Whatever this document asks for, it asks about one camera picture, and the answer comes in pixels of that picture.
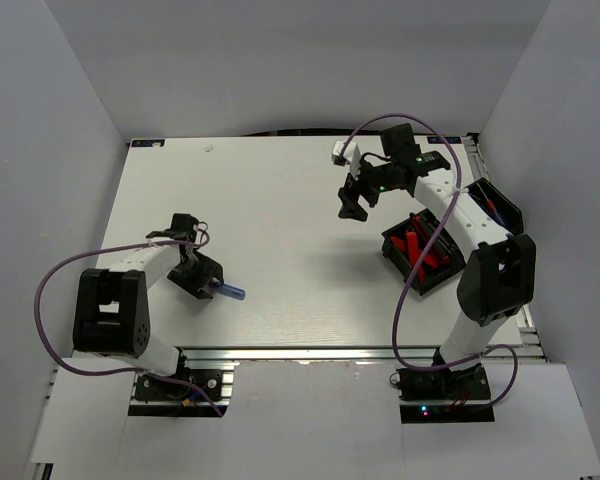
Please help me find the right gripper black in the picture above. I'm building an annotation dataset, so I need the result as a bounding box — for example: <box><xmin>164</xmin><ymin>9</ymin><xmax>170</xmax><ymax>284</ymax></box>
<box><xmin>337</xmin><ymin>156</ymin><xmax>396</xmax><ymax>223</ymax></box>

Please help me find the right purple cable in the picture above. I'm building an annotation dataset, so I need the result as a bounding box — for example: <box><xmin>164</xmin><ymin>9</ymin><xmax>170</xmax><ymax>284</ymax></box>
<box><xmin>339</xmin><ymin>113</ymin><xmax>520</xmax><ymax>409</ymax></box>

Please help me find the blue label sticker right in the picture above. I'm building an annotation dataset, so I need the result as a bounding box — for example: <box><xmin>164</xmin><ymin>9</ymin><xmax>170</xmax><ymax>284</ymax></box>
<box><xmin>427</xmin><ymin>135</ymin><xmax>463</xmax><ymax>145</ymax></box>

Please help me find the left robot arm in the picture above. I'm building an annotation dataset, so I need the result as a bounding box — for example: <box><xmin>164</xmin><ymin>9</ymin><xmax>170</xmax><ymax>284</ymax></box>
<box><xmin>73</xmin><ymin>213</ymin><xmax>223</xmax><ymax>399</ymax></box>

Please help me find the black divided container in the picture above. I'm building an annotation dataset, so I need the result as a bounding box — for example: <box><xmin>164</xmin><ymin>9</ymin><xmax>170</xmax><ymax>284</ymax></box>
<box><xmin>382</xmin><ymin>178</ymin><xmax>524</xmax><ymax>295</ymax></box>

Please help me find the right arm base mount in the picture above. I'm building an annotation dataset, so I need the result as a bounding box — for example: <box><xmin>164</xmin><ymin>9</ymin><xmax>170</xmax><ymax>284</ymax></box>
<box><xmin>389</xmin><ymin>365</ymin><xmax>495</xmax><ymax>425</ymax></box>

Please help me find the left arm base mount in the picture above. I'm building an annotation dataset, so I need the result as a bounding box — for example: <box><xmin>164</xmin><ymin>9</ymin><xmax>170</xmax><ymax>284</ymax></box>
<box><xmin>128</xmin><ymin>368</ymin><xmax>232</xmax><ymax>418</ymax></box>

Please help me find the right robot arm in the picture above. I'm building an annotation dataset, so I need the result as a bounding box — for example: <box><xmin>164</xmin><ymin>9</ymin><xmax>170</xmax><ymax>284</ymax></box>
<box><xmin>331</xmin><ymin>123</ymin><xmax>536</xmax><ymax>399</ymax></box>

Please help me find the blue handle screwdriver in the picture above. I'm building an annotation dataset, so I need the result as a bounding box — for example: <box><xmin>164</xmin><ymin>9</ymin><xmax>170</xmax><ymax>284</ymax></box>
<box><xmin>210</xmin><ymin>280</ymin><xmax>246</xmax><ymax>301</ymax></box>
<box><xmin>481</xmin><ymin>192</ymin><xmax>506</xmax><ymax>227</ymax></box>

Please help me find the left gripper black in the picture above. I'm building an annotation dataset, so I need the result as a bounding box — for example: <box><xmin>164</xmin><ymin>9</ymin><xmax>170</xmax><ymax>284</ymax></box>
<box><xmin>166</xmin><ymin>249</ymin><xmax>222</xmax><ymax>300</ymax></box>

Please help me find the blue label sticker left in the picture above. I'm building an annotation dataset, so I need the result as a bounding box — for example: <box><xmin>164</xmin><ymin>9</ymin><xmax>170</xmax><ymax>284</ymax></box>
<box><xmin>130</xmin><ymin>139</ymin><xmax>165</xmax><ymax>148</ymax></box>

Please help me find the blue label sticker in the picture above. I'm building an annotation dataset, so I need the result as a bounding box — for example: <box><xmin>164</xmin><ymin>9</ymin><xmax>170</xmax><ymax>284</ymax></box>
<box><xmin>130</xmin><ymin>139</ymin><xmax>165</xmax><ymax>148</ymax></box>
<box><xmin>427</xmin><ymin>135</ymin><xmax>463</xmax><ymax>145</ymax></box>

